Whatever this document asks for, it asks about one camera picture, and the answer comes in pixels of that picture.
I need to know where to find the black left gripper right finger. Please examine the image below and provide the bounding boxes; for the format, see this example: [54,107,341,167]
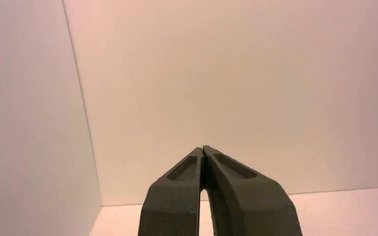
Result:
[203,145,304,236]

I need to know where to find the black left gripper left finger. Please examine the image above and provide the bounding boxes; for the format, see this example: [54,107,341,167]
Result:
[137,147,205,236]

